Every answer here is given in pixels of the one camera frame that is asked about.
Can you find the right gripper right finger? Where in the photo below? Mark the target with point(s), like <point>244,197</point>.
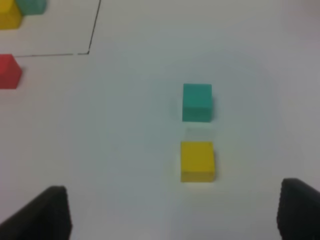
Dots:
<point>298,214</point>

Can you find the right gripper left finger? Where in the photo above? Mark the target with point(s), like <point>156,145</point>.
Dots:
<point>46,217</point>

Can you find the red block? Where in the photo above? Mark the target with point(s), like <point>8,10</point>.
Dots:
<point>10,72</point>

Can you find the yellow template block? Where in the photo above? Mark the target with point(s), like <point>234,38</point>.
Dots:
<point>10,15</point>

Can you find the green template block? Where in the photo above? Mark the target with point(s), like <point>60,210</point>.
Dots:
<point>31,7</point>

